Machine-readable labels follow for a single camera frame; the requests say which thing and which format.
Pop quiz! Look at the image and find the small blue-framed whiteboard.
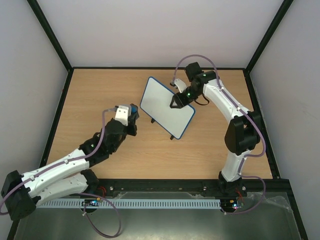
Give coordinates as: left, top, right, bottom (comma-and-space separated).
140, 76, 196, 140

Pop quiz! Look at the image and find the blue whiteboard eraser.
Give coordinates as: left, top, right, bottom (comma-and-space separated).
130, 103, 138, 115

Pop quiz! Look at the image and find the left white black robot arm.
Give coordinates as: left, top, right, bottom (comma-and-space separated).
0, 112, 139, 221

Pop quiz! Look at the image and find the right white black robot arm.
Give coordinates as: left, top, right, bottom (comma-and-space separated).
169, 62, 265, 197

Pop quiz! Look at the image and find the left controller circuit board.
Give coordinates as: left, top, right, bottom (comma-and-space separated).
80, 198, 103, 207

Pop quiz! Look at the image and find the controller circuit board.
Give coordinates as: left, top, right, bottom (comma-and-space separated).
220, 199, 245, 212
80, 198, 103, 207

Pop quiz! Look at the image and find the right controller circuit board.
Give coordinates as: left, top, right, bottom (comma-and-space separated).
220, 199, 245, 212

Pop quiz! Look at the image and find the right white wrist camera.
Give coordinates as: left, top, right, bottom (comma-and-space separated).
170, 78, 187, 93

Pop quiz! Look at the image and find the light blue slotted cable duct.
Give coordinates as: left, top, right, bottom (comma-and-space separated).
39, 198, 221, 210

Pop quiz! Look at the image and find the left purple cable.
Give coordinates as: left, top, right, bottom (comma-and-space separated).
0, 106, 123, 238

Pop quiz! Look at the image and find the left black frame post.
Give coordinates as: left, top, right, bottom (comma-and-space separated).
26, 0, 73, 73

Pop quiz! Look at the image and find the black frame post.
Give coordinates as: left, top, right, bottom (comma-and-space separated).
246, 0, 295, 73
26, 0, 73, 73

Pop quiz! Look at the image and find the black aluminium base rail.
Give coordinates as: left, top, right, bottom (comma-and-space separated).
25, 177, 292, 198

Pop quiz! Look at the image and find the right black frame post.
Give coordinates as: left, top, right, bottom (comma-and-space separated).
246, 0, 295, 73

